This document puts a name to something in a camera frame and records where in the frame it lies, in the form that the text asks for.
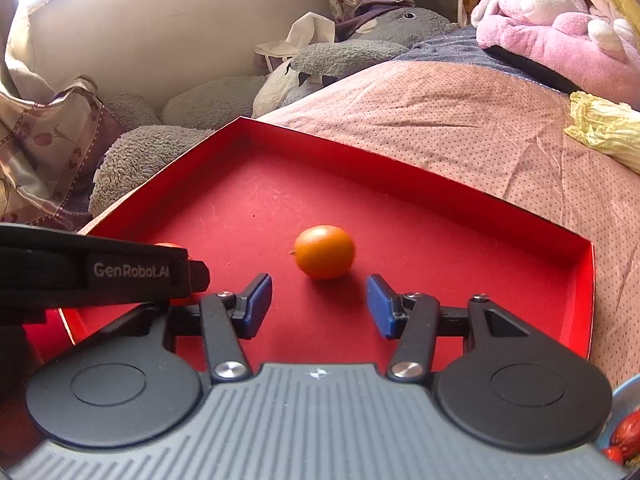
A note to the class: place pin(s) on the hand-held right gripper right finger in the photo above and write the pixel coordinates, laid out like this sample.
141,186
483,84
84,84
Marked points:
380,310

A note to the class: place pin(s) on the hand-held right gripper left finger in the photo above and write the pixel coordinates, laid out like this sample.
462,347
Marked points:
257,305

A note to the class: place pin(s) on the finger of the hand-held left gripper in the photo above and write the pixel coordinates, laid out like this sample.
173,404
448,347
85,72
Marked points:
199,276

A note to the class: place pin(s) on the reddish orange tangerine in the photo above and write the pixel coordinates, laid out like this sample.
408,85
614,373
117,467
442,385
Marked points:
169,246

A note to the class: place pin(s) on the red tray box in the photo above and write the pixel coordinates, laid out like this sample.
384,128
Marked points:
400,240

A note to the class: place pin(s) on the blue flower plate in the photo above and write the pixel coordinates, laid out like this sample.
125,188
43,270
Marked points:
625,400

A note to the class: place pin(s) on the grey plush cushion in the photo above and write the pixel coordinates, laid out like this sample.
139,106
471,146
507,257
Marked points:
140,160
210,102
130,110

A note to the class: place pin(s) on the pink and grey bed sheet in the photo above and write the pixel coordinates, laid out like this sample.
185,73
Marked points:
450,125

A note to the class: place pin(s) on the white tote bag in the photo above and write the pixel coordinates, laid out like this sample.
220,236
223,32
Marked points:
305,32

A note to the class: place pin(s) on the grey plush toy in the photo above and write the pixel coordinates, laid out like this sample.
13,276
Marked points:
390,27

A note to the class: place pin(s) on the napa cabbage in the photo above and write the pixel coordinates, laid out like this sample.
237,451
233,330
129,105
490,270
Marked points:
605,130

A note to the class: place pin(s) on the pink rabbit plush toy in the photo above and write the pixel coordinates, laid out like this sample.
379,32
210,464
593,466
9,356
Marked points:
550,45

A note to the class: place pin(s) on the yellow plush blanket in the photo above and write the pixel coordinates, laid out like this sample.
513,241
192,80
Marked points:
625,5

